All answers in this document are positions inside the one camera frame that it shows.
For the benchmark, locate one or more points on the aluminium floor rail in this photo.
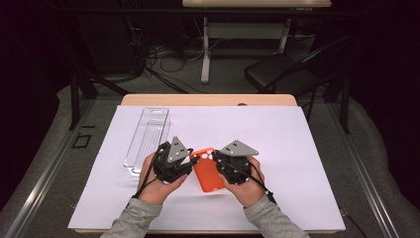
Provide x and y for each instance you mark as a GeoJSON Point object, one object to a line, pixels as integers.
{"type": "Point", "coordinates": [49, 168]}
{"type": "Point", "coordinates": [363, 172]}

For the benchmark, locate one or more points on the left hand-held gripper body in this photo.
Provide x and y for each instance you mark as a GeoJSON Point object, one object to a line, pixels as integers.
{"type": "Point", "coordinates": [176, 152]}

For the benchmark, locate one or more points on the white metal desk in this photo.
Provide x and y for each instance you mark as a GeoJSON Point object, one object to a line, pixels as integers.
{"type": "Point", "coordinates": [206, 49]}

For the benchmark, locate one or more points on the wooden table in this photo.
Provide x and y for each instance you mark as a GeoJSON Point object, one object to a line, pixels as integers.
{"type": "Point", "coordinates": [198, 99]}

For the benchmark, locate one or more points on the person's right hand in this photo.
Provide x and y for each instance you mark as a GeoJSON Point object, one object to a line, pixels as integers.
{"type": "Point", "coordinates": [246, 193]}

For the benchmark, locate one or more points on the clear plastic packaging tray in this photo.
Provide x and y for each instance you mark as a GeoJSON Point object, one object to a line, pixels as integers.
{"type": "Point", "coordinates": [148, 132]}

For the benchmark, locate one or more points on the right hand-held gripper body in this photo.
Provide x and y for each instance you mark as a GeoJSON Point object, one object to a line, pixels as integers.
{"type": "Point", "coordinates": [237, 150]}

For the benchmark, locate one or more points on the white board sheet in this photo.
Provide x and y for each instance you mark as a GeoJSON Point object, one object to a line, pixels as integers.
{"type": "Point", "coordinates": [280, 132]}

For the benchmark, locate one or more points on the black metal stand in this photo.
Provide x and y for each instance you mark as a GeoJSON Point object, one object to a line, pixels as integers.
{"type": "Point", "coordinates": [345, 105]}
{"type": "Point", "coordinates": [74, 99]}

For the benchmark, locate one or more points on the person's left hand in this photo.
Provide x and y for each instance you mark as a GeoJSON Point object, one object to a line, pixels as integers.
{"type": "Point", "coordinates": [158, 191]}

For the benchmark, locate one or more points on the orange phone case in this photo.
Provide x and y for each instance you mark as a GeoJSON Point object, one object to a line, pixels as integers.
{"type": "Point", "coordinates": [208, 175]}

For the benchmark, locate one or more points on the black folding chair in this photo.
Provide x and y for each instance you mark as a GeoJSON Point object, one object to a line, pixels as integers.
{"type": "Point", "coordinates": [274, 72]}

